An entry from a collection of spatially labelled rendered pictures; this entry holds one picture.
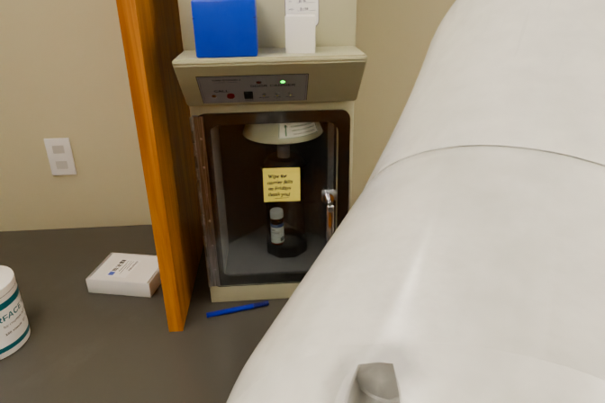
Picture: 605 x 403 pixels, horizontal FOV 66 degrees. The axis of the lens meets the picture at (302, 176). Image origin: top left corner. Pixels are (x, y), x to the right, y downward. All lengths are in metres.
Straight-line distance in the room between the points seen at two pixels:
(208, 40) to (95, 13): 0.64
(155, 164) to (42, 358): 0.47
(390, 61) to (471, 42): 1.22
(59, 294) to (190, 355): 0.41
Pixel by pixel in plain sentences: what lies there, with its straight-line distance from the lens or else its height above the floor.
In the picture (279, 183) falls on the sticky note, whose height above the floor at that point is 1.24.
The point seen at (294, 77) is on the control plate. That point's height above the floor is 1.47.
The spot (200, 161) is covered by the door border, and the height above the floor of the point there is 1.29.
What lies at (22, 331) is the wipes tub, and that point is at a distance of 1.16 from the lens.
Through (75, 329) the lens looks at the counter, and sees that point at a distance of 1.17.
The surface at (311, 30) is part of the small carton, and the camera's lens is 0.82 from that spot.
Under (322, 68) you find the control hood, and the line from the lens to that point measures 0.81.
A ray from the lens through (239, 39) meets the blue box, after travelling 0.80.
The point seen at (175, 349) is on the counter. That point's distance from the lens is 1.04.
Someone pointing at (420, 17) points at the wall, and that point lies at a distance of 1.40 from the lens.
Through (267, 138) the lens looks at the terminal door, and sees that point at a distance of 0.93.
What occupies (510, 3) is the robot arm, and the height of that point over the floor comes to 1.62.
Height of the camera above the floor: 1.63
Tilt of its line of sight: 23 degrees down
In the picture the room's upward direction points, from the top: 1 degrees counter-clockwise
